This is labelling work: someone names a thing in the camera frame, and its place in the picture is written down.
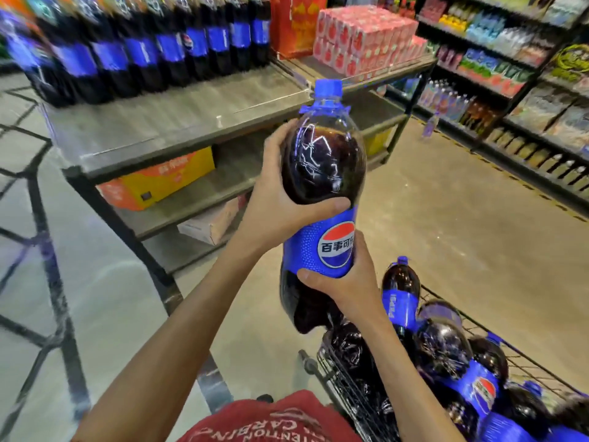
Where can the person's right hand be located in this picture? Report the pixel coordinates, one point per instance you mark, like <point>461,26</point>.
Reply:
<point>356,289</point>

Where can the person's left hand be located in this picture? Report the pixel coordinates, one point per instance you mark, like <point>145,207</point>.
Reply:
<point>267,211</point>

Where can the person's left thumb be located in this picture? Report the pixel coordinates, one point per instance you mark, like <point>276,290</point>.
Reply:
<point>322,210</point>

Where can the person's right thumb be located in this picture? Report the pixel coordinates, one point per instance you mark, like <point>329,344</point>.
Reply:
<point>317,278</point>

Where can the large blue label cola bottle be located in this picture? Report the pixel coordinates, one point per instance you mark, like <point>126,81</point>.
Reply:
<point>322,161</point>

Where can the person's right forearm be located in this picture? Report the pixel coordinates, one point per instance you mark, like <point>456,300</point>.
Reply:
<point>405,386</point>

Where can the person's left forearm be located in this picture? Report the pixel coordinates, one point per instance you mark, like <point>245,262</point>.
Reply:
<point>170,345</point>

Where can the small yellow box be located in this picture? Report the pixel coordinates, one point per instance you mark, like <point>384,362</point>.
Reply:
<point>378,141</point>

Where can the beige cardboard box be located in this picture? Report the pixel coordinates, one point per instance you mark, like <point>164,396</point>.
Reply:
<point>209,225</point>

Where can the pile of cola bottles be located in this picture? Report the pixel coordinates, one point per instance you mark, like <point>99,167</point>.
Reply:
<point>441,349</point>

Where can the red printed shirt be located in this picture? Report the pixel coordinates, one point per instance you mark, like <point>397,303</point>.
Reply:
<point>271,418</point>

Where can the row of clear water bottles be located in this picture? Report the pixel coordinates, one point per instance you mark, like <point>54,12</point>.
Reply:
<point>441,98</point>

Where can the yellow orange carton box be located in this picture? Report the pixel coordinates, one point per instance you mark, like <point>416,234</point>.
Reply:
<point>161,179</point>

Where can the grey metal display stand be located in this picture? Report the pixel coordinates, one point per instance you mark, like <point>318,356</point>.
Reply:
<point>184,115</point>

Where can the stack of pink drink packs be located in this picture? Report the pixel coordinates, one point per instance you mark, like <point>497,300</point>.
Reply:
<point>368,39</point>

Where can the row of dark drink bottles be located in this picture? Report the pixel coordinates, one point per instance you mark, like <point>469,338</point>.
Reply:
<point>478,117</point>

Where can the red orange carton box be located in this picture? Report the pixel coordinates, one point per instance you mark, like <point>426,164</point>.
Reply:
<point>294,22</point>

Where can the black store shelving rack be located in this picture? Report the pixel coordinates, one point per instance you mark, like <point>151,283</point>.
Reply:
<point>529,156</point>

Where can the row of green tea bottles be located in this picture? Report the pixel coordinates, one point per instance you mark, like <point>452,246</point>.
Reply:
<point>538,158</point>

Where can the row of colourful drink cartons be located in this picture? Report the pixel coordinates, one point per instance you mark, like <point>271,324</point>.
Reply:
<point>497,71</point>

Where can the row of pale blue bottles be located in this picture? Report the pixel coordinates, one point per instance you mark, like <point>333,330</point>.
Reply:
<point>485,27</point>

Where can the row of cola bottles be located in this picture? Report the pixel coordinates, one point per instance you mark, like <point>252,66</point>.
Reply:
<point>138,45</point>

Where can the stack of wrapped drink multipacks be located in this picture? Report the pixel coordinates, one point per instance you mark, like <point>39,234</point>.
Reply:
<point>552,112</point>

